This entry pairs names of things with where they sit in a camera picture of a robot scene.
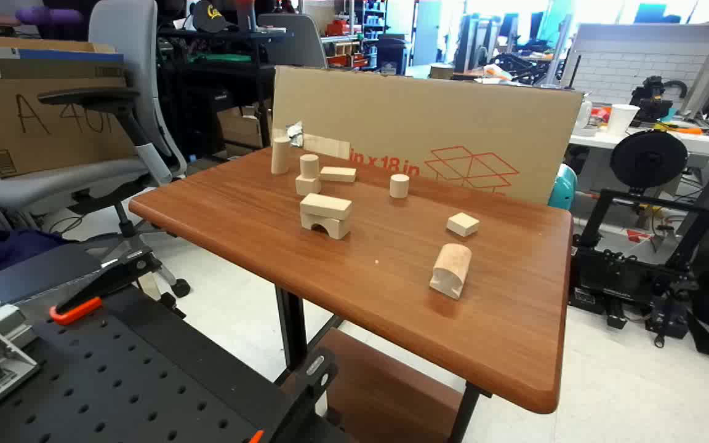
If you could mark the tall wooden pillar block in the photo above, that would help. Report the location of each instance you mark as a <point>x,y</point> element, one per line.
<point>278,156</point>

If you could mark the black 3D printer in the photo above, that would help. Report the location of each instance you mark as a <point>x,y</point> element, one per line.
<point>648,160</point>

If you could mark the dark mesh office chair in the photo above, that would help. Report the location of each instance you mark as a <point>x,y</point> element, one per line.
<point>293,40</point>

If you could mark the black perforated metal board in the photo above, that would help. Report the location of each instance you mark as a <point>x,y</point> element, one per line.
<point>108,384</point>

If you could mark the white perforated panel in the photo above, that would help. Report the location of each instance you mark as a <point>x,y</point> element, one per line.
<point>641,61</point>

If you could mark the cardboard box with red print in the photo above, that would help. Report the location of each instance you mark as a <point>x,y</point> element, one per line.
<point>419,113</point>

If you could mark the flat rectangular wooden block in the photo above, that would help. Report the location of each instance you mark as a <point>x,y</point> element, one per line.
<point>338,173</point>

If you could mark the grey office chair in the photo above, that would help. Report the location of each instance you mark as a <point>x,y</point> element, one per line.
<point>128,50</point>

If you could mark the small wooden cylinder block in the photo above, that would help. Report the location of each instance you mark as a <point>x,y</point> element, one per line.
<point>309,166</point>

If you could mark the small wooden cube block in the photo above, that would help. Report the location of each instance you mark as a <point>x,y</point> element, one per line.
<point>305,186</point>

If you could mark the half-round wooden block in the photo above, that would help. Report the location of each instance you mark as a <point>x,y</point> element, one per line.
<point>451,268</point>

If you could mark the white desk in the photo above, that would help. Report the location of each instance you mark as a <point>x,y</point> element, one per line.
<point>699,145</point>

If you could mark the wooden lower shelf board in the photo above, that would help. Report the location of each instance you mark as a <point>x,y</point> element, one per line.
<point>386,394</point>

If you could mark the wooden arch block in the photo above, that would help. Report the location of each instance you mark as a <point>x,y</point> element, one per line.
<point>326,212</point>

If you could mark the small square wooden block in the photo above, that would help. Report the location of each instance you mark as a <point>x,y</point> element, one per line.
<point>460,225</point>

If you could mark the long wooden plank block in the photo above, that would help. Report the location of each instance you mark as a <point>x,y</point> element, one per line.
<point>327,145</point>

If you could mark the cardboard box with handwriting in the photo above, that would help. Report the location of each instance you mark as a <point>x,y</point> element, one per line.
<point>34,124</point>

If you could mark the teal ball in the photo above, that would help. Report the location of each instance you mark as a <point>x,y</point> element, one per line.
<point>563,189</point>

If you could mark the short wooden cylinder block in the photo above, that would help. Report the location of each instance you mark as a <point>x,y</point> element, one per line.
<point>398,186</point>

